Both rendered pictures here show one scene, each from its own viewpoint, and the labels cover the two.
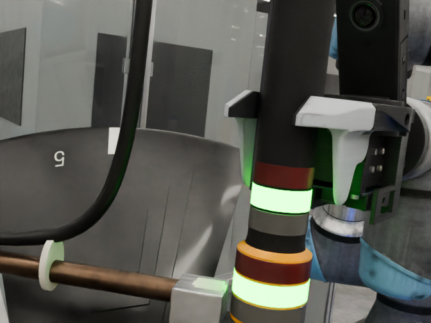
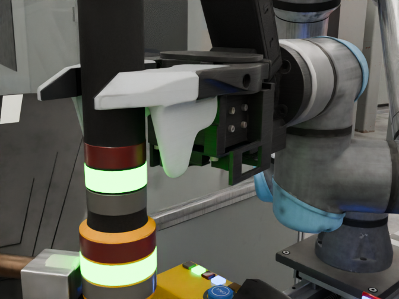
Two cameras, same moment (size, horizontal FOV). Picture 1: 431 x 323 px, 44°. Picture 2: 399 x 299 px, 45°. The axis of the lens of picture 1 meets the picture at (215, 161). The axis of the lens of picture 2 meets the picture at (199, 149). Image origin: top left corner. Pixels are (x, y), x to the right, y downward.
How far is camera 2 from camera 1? 0.11 m
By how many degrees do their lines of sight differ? 8
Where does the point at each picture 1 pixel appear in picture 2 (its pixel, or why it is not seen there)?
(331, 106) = (138, 83)
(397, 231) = (300, 170)
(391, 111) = (221, 75)
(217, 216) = not seen: hidden behind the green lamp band
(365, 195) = (225, 155)
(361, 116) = (179, 88)
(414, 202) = (314, 142)
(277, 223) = (106, 204)
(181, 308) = (32, 288)
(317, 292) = not seen: hidden behind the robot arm
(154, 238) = (37, 207)
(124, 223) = (9, 194)
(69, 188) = not seen: outside the picture
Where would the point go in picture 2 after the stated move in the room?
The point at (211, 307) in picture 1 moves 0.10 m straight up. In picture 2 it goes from (59, 286) to (47, 114)
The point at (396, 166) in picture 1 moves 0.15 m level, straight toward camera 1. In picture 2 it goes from (260, 121) to (172, 191)
